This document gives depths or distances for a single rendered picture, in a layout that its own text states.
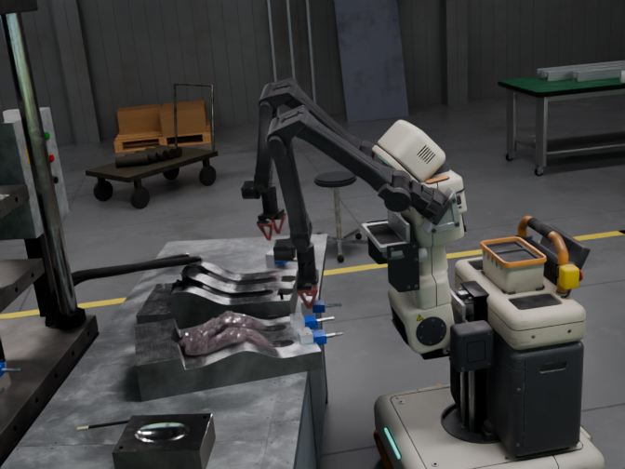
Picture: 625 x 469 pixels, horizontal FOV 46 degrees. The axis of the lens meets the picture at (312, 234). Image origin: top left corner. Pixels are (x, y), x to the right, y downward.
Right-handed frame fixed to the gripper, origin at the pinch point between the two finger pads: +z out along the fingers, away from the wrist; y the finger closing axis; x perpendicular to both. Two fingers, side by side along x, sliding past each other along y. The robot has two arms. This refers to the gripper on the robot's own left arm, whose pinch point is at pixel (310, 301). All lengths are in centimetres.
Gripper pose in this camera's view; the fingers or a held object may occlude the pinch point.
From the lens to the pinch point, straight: 243.0
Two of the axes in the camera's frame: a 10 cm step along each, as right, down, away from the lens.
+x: 10.0, -0.6, -0.6
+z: 0.8, 9.4, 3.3
